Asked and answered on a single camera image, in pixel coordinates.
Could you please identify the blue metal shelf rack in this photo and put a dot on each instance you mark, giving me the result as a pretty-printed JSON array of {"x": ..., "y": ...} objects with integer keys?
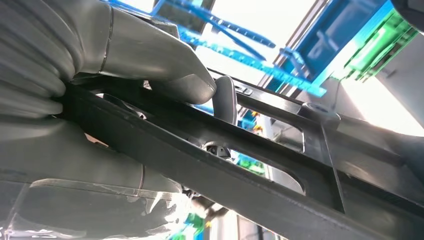
[{"x": 251, "y": 61}]

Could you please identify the green plastic bin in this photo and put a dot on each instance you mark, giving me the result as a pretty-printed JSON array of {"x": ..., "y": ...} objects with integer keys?
[{"x": 381, "y": 46}]

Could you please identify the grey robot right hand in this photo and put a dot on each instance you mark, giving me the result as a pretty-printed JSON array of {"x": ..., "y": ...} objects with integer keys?
[{"x": 66, "y": 155}]

